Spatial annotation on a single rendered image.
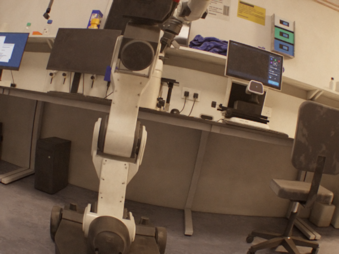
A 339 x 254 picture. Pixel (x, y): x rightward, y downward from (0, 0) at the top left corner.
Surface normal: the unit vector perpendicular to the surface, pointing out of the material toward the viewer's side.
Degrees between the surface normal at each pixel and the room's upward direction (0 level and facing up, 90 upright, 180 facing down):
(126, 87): 80
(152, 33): 63
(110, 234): 56
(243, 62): 93
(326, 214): 90
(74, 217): 45
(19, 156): 90
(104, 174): 72
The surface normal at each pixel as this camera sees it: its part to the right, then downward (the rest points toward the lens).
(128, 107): 0.16, -0.11
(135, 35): 0.20, -0.40
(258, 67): -0.06, 0.07
